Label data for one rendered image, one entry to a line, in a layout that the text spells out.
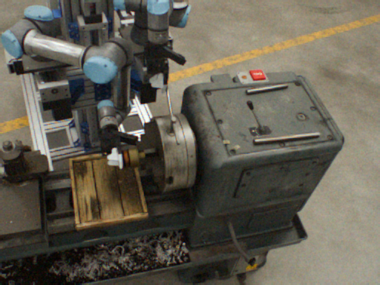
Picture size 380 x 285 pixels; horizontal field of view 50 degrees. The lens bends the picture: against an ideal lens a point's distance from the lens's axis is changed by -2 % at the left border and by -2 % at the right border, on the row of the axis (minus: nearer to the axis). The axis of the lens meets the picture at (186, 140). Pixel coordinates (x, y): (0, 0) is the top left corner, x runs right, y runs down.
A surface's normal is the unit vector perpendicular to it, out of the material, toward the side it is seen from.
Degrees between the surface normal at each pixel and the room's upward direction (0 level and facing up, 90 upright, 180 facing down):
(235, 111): 0
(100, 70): 89
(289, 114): 0
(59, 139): 0
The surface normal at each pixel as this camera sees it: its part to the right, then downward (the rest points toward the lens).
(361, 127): 0.11, -0.63
